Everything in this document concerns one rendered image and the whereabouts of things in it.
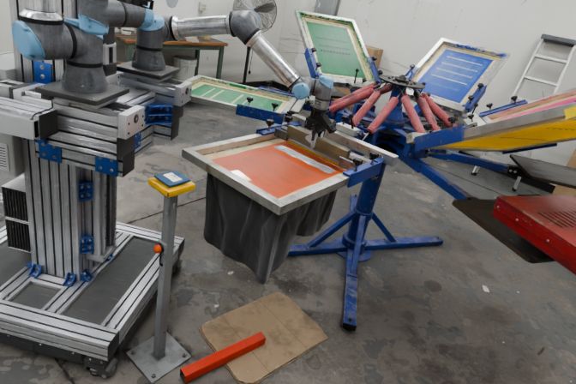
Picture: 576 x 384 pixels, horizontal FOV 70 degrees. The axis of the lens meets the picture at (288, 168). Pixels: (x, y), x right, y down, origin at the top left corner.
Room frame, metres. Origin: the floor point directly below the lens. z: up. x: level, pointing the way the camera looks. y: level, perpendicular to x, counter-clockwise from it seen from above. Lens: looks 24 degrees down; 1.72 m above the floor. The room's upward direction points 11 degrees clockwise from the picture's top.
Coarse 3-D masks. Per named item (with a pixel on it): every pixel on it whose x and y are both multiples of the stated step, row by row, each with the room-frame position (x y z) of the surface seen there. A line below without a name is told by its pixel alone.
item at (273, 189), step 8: (320, 160) 1.92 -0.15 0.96; (312, 168) 1.80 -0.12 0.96; (336, 168) 1.86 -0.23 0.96; (248, 176) 1.58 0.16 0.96; (256, 176) 1.60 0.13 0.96; (312, 176) 1.71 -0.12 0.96; (320, 176) 1.73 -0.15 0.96; (328, 176) 1.75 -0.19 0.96; (256, 184) 1.51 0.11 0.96; (264, 184) 1.53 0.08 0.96; (272, 184) 1.54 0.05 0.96; (296, 184) 1.59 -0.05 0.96; (304, 184) 1.61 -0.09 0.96; (312, 184) 1.62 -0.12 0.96; (272, 192) 1.47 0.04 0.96; (280, 192) 1.49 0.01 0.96; (288, 192) 1.50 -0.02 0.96
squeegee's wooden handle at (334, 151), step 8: (288, 128) 2.06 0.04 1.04; (296, 128) 2.04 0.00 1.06; (288, 136) 2.06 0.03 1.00; (296, 136) 2.03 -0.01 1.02; (304, 136) 2.00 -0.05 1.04; (304, 144) 1.99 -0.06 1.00; (320, 144) 1.94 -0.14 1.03; (328, 144) 1.91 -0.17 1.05; (336, 144) 1.91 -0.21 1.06; (320, 152) 1.93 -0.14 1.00; (328, 152) 1.91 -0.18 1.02; (336, 152) 1.88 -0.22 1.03; (344, 152) 1.86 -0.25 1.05
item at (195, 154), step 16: (208, 144) 1.76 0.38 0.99; (224, 144) 1.80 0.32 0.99; (240, 144) 1.89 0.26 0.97; (192, 160) 1.60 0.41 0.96; (208, 160) 1.58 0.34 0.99; (368, 160) 1.96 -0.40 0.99; (224, 176) 1.48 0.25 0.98; (256, 192) 1.38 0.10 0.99; (304, 192) 1.46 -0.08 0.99; (320, 192) 1.52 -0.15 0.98; (272, 208) 1.33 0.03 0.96; (288, 208) 1.35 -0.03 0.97
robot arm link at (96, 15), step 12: (84, 0) 1.12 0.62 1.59; (96, 0) 1.13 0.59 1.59; (108, 0) 1.17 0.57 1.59; (84, 12) 1.12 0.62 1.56; (96, 12) 1.13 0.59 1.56; (108, 12) 1.16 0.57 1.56; (120, 12) 1.19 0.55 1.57; (84, 24) 1.12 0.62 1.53; (96, 24) 1.13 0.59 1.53; (108, 24) 1.17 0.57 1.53; (120, 24) 1.20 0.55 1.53
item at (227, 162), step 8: (280, 144) 2.04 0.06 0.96; (288, 144) 2.06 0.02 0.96; (248, 152) 1.84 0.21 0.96; (256, 152) 1.87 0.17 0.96; (264, 152) 1.89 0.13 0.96; (280, 152) 1.93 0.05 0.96; (304, 152) 2.00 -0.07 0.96; (216, 160) 1.67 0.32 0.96; (224, 160) 1.69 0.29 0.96; (232, 160) 1.71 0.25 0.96; (296, 160) 1.86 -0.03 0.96; (232, 168) 1.62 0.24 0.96; (240, 168) 1.64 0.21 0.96
